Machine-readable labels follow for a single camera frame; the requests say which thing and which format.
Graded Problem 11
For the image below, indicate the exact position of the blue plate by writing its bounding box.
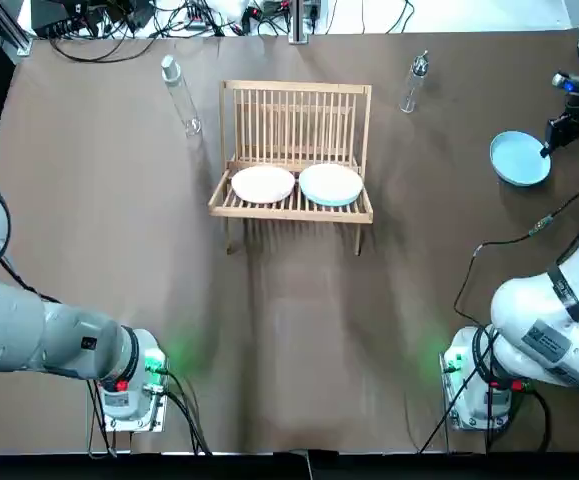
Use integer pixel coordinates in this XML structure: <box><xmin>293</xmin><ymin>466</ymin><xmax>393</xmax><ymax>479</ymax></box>
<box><xmin>489</xmin><ymin>130</ymin><xmax>553</xmax><ymax>189</ymax></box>
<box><xmin>298</xmin><ymin>163</ymin><xmax>364</xmax><ymax>207</ymax></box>

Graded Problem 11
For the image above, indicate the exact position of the pale pink plate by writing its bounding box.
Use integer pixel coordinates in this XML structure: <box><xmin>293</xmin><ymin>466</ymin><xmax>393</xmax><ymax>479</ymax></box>
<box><xmin>231</xmin><ymin>165</ymin><xmax>295</xmax><ymax>205</ymax></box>

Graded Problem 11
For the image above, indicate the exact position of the wooden dish rack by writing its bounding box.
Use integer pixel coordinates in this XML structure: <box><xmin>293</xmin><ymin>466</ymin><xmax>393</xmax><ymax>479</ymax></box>
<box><xmin>207</xmin><ymin>79</ymin><xmax>374</xmax><ymax>257</ymax></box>

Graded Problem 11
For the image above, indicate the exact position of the clear bottle silver cap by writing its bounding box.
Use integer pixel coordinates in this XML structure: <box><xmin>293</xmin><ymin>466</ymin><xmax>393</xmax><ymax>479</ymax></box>
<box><xmin>399</xmin><ymin>49</ymin><xmax>431</xmax><ymax>114</ymax></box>

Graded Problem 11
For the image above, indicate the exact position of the clear bottle white cap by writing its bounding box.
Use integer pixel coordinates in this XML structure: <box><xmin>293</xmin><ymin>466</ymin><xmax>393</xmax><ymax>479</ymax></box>
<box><xmin>161</xmin><ymin>54</ymin><xmax>203</xmax><ymax>138</ymax></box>

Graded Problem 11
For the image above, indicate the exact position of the black router red logo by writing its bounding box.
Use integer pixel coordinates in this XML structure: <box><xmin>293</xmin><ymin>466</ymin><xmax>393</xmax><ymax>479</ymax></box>
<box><xmin>31</xmin><ymin>0</ymin><xmax>100</xmax><ymax>37</ymax></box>

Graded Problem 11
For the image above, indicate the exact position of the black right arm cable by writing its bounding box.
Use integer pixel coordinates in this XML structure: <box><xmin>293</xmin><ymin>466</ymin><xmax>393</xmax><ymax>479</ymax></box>
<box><xmin>453</xmin><ymin>172</ymin><xmax>579</xmax><ymax>326</ymax></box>

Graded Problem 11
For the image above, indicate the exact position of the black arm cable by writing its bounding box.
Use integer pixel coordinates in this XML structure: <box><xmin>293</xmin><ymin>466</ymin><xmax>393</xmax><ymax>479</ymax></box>
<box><xmin>453</xmin><ymin>172</ymin><xmax>579</xmax><ymax>326</ymax></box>
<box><xmin>0</xmin><ymin>252</ymin><xmax>65</xmax><ymax>306</ymax></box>

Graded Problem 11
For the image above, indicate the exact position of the black right foot cable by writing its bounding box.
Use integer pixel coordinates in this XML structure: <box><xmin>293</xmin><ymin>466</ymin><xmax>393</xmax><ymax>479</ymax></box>
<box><xmin>418</xmin><ymin>324</ymin><xmax>554</xmax><ymax>456</ymax></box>

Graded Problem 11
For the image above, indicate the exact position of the black foot cable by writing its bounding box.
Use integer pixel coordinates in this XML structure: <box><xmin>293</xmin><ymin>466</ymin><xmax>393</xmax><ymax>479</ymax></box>
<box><xmin>84</xmin><ymin>367</ymin><xmax>214</xmax><ymax>459</ymax></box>
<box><xmin>418</xmin><ymin>324</ymin><xmax>554</xmax><ymax>456</ymax></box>

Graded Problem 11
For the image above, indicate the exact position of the black left foot cable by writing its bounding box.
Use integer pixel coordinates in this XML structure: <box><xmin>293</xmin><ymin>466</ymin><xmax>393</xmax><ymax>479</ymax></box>
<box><xmin>84</xmin><ymin>367</ymin><xmax>214</xmax><ymax>459</ymax></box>

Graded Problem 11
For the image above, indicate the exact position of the black desk cable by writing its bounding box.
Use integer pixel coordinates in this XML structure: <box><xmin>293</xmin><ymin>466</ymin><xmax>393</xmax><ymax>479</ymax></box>
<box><xmin>48</xmin><ymin>29</ymin><xmax>163</xmax><ymax>64</ymax></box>

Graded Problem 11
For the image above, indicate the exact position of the aluminium corner post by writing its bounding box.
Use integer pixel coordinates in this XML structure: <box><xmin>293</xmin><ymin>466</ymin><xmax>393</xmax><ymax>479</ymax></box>
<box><xmin>2</xmin><ymin>0</ymin><xmax>35</xmax><ymax>57</ymax></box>

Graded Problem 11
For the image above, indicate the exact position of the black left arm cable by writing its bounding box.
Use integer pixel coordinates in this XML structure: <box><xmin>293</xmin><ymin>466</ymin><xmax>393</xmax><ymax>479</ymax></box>
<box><xmin>0</xmin><ymin>252</ymin><xmax>65</xmax><ymax>306</ymax></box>

